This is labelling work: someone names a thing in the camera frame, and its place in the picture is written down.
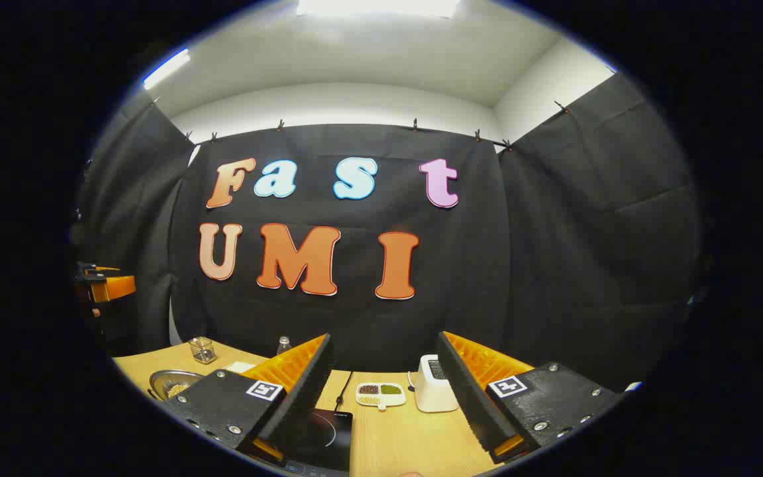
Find ceiling light strip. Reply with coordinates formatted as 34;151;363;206
143;48;191;90

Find steel pot with black handle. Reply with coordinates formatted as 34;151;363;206
148;370;207;401

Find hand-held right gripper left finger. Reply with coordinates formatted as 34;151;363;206
163;333;334;464

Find black induction cooktop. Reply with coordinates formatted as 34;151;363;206
269;407;354;477

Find ceiling light panel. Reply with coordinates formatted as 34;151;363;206
297;0;460;19

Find black power cable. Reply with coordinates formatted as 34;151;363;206
335;371;354;411

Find wire mesh utensil holder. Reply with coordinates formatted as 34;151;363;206
189;337;218;365

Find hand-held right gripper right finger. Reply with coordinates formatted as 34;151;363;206
436;331;623;464

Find black backdrop cloth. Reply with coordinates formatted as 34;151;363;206
72;73;703;398

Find white divided dish of grains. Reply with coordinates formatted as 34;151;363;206
356;382;407;411

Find white toaster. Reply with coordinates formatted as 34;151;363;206
415;354;460;413

